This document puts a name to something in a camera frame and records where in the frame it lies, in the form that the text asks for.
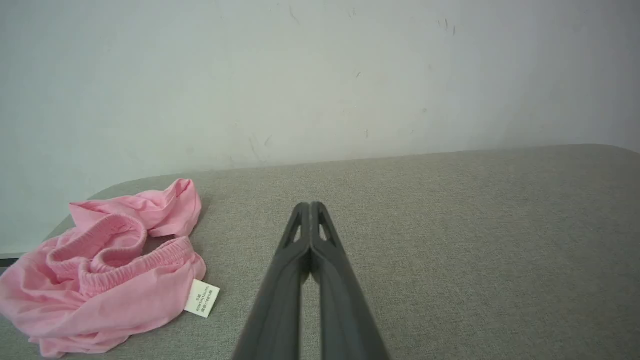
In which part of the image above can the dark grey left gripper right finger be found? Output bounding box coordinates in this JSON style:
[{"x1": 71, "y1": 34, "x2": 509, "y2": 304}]
[{"x1": 310, "y1": 201, "x2": 392, "y2": 360}]

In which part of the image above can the grey fabric sofa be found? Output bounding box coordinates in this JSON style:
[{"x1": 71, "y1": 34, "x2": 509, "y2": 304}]
[{"x1": 0, "y1": 144, "x2": 640, "y2": 360}]

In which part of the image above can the pink cloth garment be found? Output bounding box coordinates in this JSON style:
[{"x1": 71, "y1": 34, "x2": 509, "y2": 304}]
[{"x1": 0, "y1": 178, "x2": 221, "y2": 359}]

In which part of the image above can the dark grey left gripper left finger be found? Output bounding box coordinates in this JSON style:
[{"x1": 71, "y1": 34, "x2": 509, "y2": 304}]
[{"x1": 231, "y1": 202, "x2": 312, "y2": 360}]

